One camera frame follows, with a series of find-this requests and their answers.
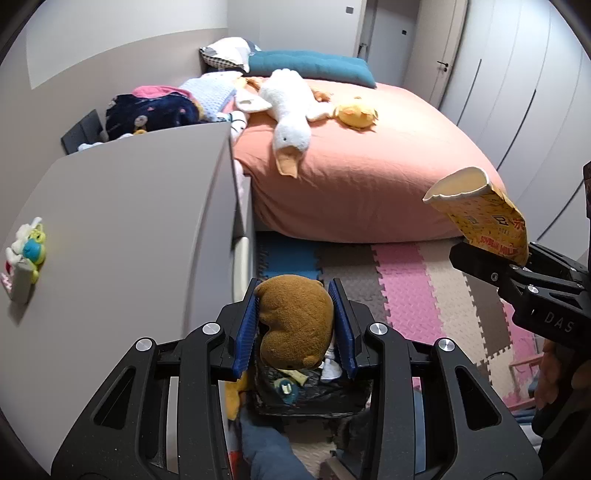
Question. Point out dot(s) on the light blue knitted blanket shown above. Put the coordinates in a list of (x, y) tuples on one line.
[(210, 90)]

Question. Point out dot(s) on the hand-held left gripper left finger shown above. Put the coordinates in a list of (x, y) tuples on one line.
[(244, 337)]

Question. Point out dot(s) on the grey adhesive strip pack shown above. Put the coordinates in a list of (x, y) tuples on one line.
[(18, 284)]

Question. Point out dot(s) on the pink cloth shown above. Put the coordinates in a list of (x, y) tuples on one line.
[(159, 91)]

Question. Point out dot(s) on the blue green plastic toy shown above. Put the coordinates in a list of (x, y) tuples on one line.
[(33, 251)]

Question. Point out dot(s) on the teal cushion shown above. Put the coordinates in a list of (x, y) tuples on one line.
[(309, 64)]

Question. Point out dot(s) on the yellow paper cup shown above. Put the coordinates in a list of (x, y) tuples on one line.
[(485, 217)]

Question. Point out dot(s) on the checkered white pillow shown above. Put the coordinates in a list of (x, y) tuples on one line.
[(226, 53)]

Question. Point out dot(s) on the yellow duck plush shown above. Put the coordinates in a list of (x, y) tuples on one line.
[(355, 113)]

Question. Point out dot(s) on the person's leg in jeans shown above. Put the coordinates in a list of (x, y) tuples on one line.
[(272, 447)]

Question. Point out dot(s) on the white plush toy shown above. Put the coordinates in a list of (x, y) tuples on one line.
[(21, 240)]

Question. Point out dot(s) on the brown plush toy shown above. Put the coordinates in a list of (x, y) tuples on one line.
[(291, 318)]

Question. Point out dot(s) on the white goose plush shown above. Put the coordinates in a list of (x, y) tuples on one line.
[(288, 110)]

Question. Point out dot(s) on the bed with orange sheet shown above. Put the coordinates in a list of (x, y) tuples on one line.
[(369, 184)]

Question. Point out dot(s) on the yellow cloth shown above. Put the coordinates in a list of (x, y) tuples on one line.
[(233, 394)]

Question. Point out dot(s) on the foam puzzle floor mat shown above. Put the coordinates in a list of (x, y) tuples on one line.
[(438, 295)]

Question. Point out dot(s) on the black wall socket panel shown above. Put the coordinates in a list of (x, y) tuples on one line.
[(83, 131)]

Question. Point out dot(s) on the black bin of toys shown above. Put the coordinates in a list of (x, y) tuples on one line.
[(314, 399)]

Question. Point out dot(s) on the white wardrobe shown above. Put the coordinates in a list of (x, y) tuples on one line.
[(517, 83)]

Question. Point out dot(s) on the navy printed blanket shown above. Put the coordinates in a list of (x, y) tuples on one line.
[(152, 113)]

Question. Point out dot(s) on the person's right hand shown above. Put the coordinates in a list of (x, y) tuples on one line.
[(554, 374)]

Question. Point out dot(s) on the white cloth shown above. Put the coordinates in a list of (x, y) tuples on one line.
[(330, 369)]

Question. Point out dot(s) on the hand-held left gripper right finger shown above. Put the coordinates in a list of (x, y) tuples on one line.
[(344, 332)]

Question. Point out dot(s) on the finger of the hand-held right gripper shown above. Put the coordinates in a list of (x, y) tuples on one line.
[(480, 265), (554, 261)]

